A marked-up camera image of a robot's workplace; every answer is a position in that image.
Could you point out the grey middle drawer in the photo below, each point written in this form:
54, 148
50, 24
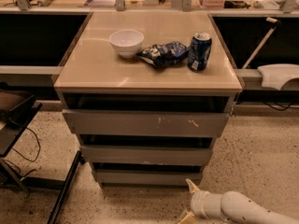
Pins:
146, 155

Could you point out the black cart stand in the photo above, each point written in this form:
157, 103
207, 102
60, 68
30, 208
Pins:
17, 109

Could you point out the grey top drawer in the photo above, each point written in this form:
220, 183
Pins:
139, 123

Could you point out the blue chip bag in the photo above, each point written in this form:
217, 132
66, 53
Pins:
165, 55

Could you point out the white dustpan with handle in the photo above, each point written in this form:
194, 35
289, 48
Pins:
276, 75

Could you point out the white bowl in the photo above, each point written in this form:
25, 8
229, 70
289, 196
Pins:
126, 43

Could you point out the grey drawer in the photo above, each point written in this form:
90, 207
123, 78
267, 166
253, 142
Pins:
139, 123
139, 178
146, 155

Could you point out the grey drawer cabinet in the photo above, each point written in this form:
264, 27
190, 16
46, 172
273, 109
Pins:
95, 77

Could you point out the blue soda can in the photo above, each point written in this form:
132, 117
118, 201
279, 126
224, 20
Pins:
199, 51

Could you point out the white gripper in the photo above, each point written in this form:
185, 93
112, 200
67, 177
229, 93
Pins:
198, 202

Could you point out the grey bottom drawer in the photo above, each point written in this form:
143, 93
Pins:
139, 178

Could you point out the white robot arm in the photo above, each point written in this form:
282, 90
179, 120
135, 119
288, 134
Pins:
230, 207

